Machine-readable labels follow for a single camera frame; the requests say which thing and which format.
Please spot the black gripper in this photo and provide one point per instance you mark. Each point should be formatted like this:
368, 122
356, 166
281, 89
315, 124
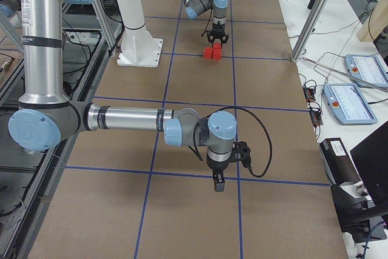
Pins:
217, 29
218, 166

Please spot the red cube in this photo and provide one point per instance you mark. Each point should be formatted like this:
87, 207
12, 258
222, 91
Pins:
217, 46
217, 53

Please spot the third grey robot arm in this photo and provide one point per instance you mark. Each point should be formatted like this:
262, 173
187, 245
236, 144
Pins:
10, 7

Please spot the small circuit board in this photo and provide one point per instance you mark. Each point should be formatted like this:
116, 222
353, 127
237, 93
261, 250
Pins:
309, 93

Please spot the black box with label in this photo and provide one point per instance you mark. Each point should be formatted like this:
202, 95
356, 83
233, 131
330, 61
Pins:
337, 162

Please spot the near blue teach pendant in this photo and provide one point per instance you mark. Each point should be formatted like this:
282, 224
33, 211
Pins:
348, 105

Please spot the blue teach pendant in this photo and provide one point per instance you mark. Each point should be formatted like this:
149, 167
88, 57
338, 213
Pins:
367, 68
348, 105

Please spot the black monitor stand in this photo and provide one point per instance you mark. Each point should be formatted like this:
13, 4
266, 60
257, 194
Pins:
357, 216

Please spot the far blue teach pendant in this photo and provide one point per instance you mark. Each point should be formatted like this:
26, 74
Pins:
367, 68

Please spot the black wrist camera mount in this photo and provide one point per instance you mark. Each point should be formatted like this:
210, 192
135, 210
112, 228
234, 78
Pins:
242, 154

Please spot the white pedestal column base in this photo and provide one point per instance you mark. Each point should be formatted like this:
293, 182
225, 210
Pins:
138, 47

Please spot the aluminium frame post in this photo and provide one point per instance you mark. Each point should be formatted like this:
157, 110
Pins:
307, 29

